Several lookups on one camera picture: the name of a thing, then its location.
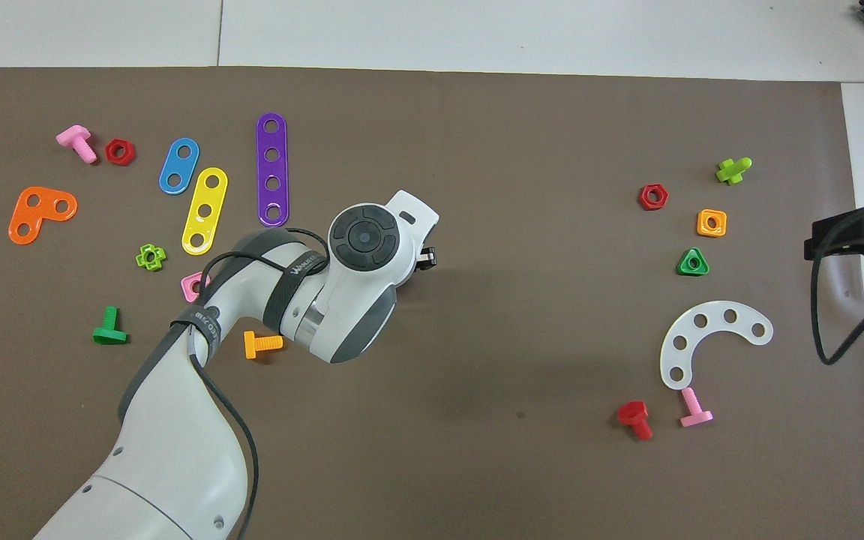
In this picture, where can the green triangle toy nut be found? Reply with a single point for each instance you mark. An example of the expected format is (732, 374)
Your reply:
(683, 269)

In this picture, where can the yellow three-hole plate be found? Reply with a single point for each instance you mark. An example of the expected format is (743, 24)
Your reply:
(208, 196)

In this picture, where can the orange toy bolt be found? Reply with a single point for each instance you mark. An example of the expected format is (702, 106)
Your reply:
(252, 345)

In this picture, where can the red toy bolt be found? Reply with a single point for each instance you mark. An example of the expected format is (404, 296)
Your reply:
(632, 412)

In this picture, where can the brown table mat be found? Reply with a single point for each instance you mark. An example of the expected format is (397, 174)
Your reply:
(477, 150)

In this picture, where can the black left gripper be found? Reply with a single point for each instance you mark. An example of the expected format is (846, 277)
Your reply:
(427, 259)

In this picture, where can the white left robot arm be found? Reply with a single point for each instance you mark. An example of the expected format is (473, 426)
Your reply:
(177, 450)

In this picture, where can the purple four-hole plate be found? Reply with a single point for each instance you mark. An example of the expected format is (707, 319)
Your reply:
(273, 169)

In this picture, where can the white curved five-hole plate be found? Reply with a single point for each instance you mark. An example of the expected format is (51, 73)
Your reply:
(715, 316)

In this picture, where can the green toy bolt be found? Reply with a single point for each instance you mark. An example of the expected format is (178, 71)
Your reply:
(109, 330)

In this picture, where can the orange square toy nut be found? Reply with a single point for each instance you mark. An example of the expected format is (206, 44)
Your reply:
(701, 229)

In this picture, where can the pink square toy nut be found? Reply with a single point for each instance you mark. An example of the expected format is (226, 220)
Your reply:
(185, 292)

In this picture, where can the lime green cross-head bolt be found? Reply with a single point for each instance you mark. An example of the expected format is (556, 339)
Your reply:
(732, 171)

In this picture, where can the blue two-hole plate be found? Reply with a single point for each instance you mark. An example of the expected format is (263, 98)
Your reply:
(179, 166)

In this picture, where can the orange three-hole angled plate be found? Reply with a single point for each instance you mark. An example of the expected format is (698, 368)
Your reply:
(46, 214)

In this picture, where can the red hexagon toy nut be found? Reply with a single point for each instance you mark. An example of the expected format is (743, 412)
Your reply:
(643, 198)
(110, 152)

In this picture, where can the lime green cross nut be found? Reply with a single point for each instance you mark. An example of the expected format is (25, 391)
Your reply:
(141, 259)

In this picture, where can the pink toy bolt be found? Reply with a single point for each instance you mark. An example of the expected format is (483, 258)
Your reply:
(694, 416)
(74, 137)

